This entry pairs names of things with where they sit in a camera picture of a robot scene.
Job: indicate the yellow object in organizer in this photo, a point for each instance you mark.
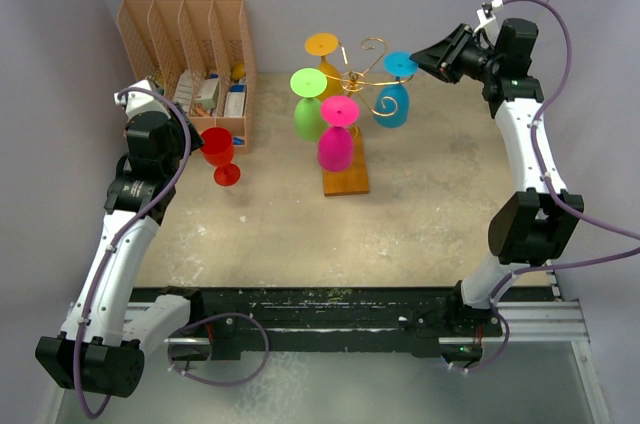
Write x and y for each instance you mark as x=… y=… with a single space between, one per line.
x=238 y=72

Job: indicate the white medicine box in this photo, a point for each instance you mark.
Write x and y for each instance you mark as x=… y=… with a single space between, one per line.
x=207 y=96

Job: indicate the gold wire glass rack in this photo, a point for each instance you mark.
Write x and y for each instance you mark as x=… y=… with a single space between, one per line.
x=354 y=82

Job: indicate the green plastic wine glass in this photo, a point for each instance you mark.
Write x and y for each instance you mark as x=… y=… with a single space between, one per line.
x=308 y=84

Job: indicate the aluminium frame rail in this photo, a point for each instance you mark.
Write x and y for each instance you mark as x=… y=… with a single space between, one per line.
x=557 y=321

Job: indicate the pink plastic wine glass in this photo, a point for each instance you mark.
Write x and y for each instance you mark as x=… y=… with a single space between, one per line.
x=336 y=147

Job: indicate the red plastic wine glass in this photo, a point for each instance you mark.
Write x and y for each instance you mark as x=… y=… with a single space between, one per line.
x=218 y=151

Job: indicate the peach plastic file organizer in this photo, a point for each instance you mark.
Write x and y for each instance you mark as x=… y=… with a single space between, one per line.
x=165 y=38

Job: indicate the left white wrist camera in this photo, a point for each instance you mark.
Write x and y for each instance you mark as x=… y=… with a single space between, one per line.
x=137 y=99

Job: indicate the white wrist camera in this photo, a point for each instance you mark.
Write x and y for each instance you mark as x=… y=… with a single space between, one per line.
x=487 y=20
x=137 y=99

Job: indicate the white blue box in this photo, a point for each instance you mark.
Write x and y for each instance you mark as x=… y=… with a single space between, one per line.
x=235 y=101

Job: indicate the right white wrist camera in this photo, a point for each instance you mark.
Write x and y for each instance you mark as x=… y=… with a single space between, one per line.
x=487 y=20

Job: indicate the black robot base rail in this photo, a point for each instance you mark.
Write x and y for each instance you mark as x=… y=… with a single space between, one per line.
x=410 y=320

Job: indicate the orange plastic wine glass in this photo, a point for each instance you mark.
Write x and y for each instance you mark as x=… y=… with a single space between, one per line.
x=322 y=45

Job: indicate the white blister pack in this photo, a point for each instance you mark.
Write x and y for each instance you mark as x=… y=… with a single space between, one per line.
x=183 y=94

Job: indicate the wooden rack base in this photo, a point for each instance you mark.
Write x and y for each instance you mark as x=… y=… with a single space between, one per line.
x=354 y=180

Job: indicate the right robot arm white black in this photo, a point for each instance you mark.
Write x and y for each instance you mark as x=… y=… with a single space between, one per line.
x=534 y=226

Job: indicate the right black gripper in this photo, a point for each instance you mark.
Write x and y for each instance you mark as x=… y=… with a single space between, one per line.
x=441 y=59

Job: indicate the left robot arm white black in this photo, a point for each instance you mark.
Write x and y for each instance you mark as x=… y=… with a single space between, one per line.
x=97 y=349

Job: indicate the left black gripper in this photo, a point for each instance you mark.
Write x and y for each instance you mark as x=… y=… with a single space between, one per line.
x=177 y=128

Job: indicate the blue plastic wine glass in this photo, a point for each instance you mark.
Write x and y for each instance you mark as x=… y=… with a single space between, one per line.
x=399 y=65

